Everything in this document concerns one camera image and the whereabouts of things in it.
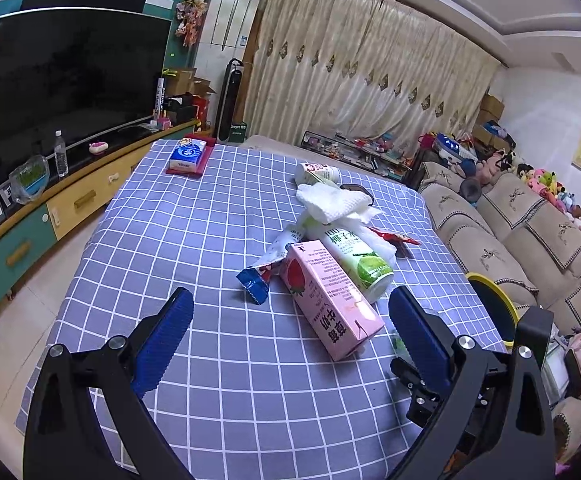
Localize green yellow television cabinet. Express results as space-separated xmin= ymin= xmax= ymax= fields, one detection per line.
xmin=0 ymin=120 xmax=201 ymax=318

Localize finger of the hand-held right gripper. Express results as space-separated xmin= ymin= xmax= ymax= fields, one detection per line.
xmin=391 ymin=356 xmax=442 ymax=427

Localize purple checked tablecloth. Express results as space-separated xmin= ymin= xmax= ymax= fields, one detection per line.
xmin=15 ymin=139 xmax=513 ymax=480

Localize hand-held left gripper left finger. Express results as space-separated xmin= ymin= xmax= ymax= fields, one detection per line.
xmin=23 ymin=287 xmax=196 ymax=480

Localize green label drink bottle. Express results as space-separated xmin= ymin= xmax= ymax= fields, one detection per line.
xmin=320 ymin=224 xmax=395 ymax=305

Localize crumpled white tissue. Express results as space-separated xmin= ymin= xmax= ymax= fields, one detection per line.
xmin=365 ymin=227 xmax=400 ymax=262

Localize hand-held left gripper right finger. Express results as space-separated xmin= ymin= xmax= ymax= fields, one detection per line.
xmin=387 ymin=285 xmax=556 ymax=480

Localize yellow rim trash bin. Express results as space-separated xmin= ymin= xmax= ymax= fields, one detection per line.
xmin=465 ymin=272 xmax=521 ymax=352

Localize stack of cardboard boxes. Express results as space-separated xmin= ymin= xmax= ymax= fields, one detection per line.
xmin=473 ymin=92 xmax=506 ymax=147

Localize blue white snack wrapper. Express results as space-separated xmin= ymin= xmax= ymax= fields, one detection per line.
xmin=235 ymin=225 xmax=306 ymax=306

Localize pink milk carton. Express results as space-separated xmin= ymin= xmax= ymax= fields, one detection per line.
xmin=278 ymin=240 xmax=386 ymax=362

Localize clear water bottle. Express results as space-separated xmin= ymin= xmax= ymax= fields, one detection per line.
xmin=53 ymin=130 xmax=70 ymax=178

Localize small white drink bottle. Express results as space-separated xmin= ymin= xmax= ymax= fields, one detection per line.
xmin=294 ymin=162 xmax=342 ymax=187

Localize blue white tissue pack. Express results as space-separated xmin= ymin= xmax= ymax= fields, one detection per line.
xmin=168 ymin=141 xmax=212 ymax=172

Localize hanging flower decoration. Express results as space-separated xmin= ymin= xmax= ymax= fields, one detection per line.
xmin=175 ymin=0 xmax=208 ymax=48

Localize row of plush toys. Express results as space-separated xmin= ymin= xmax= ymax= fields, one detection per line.
xmin=513 ymin=162 xmax=581 ymax=233

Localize beige curtain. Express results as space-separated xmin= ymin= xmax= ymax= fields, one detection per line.
xmin=243 ymin=0 xmax=501 ymax=156

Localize glass bowl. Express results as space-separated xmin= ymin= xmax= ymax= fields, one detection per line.
xmin=9 ymin=155 xmax=50 ymax=205

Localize white paper towel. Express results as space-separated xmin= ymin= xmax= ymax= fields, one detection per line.
xmin=296 ymin=182 xmax=383 ymax=226

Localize large black television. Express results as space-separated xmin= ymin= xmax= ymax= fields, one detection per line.
xmin=0 ymin=10 xmax=174 ymax=183

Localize red tray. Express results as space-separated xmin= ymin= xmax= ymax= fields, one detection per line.
xmin=164 ymin=137 xmax=217 ymax=177

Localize floral white mattress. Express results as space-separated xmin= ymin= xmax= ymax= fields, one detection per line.
xmin=240 ymin=134 xmax=421 ymax=192

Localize open cardboard box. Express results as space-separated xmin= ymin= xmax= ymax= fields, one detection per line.
xmin=170 ymin=67 xmax=217 ymax=126

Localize red snack wrapper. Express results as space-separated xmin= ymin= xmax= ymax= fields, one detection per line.
xmin=367 ymin=226 xmax=422 ymax=259

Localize black tower fan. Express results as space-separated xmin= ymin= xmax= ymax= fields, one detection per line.
xmin=219 ymin=58 xmax=248 ymax=144

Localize beige sofa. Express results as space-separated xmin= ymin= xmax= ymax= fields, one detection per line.
xmin=417 ymin=160 xmax=581 ymax=466

